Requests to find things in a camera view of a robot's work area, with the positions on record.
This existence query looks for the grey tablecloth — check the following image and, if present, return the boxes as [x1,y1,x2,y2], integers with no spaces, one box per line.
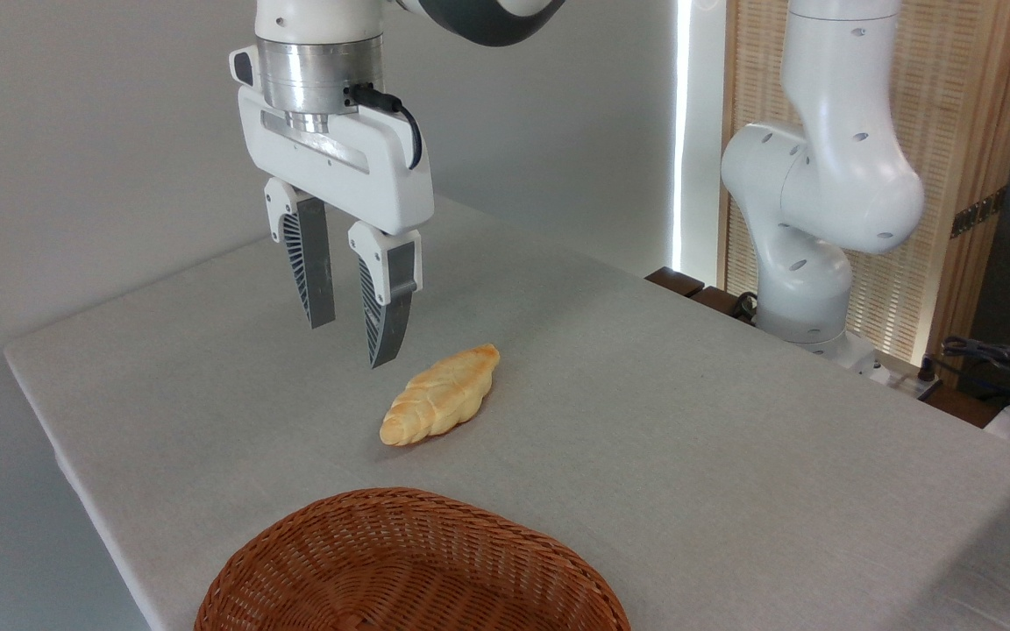
[4,195,1010,631]

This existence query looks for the black cable bundle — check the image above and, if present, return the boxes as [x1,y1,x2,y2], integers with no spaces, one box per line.
[921,333,1010,413]

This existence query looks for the dark brown wooden block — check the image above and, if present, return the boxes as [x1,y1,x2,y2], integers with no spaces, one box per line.
[645,267,756,325]

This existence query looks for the bright vertical light strip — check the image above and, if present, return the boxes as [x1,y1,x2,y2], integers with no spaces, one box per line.
[672,0,695,264]

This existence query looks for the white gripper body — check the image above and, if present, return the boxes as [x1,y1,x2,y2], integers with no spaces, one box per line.
[237,86,435,237]

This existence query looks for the wooden slatted screen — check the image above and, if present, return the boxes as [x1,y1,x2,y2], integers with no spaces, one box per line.
[718,0,1010,391]

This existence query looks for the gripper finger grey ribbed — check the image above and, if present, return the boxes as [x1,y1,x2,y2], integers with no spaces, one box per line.
[347,221,423,369]
[264,178,337,330]

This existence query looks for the golden braided bread loaf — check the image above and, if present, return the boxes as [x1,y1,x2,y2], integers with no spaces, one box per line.
[380,344,501,447]

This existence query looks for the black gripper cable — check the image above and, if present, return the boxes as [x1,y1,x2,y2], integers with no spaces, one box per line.
[345,83,423,171]

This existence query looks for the brown wicker basket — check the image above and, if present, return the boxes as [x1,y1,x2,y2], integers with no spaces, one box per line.
[195,488,631,631]

